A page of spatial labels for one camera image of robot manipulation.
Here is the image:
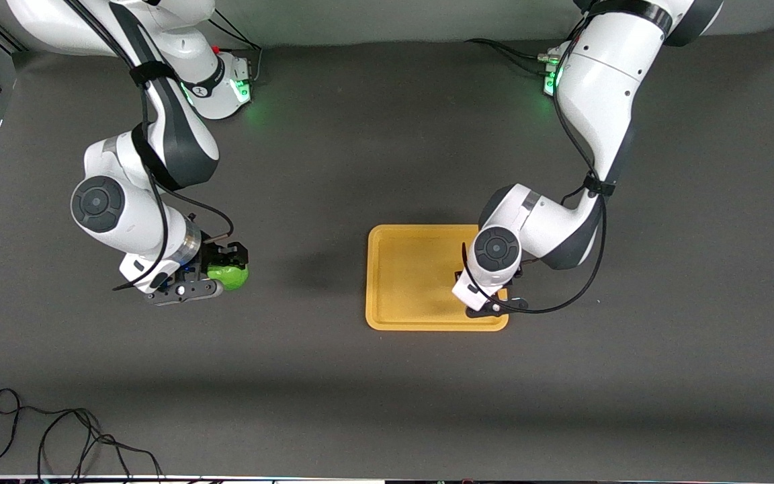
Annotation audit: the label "green apple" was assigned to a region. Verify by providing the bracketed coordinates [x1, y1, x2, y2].
[208, 264, 251, 292]

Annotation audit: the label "yellow plastic tray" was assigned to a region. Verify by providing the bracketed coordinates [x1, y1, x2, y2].
[365, 225, 509, 332]

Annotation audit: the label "dark grey table cloth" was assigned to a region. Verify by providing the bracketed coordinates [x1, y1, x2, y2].
[0, 27, 774, 479]

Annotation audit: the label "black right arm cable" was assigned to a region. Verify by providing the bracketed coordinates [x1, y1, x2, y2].
[64, 0, 234, 292]

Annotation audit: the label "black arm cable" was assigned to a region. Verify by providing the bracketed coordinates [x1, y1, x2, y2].
[64, 0, 234, 292]
[461, 13, 611, 316]

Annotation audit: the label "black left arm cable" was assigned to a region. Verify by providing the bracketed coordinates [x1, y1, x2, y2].
[461, 13, 611, 316]

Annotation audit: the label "thin black loose cable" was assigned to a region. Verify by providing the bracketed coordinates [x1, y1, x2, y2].
[0, 389, 166, 482]

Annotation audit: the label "black right arm base cables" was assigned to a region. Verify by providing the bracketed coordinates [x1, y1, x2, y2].
[209, 10, 265, 87]

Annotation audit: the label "black arm base cables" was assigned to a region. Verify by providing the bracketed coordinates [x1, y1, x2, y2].
[466, 37, 566, 79]
[209, 10, 265, 87]

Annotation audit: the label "black left arm base cables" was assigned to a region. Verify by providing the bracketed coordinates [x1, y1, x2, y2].
[466, 37, 566, 79]

